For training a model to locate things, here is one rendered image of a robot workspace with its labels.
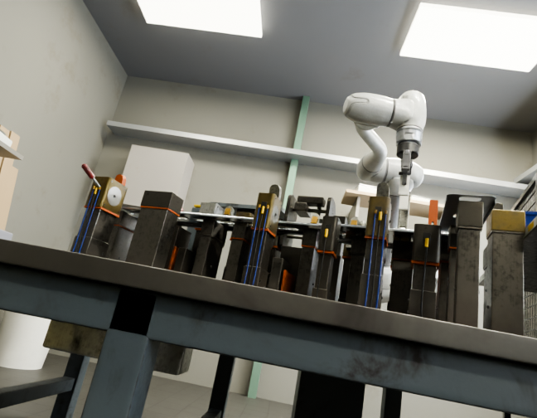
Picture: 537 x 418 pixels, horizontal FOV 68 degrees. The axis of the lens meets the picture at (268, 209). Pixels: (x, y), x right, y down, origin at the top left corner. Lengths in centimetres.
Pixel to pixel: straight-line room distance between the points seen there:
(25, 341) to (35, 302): 302
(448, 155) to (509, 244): 406
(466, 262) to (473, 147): 449
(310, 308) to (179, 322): 23
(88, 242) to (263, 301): 96
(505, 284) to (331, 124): 409
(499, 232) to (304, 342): 69
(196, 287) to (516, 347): 52
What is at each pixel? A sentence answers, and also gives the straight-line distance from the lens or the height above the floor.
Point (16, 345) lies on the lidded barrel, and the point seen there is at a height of 17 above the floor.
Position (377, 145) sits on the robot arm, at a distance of 174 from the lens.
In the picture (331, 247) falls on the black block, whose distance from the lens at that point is 116.
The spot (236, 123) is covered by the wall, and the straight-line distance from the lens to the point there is 510.
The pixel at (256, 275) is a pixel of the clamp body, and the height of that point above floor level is 78.
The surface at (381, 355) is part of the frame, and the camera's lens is 73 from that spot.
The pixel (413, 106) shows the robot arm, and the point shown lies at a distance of 151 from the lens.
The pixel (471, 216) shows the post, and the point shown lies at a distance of 97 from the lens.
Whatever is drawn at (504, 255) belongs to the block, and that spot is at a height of 93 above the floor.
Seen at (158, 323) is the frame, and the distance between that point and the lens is 74.
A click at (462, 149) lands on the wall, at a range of 534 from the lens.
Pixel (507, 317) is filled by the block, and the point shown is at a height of 78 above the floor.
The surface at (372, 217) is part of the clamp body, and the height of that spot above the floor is 98.
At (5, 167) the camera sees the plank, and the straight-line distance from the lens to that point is 367.
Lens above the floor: 63
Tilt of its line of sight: 17 degrees up
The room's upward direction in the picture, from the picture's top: 11 degrees clockwise
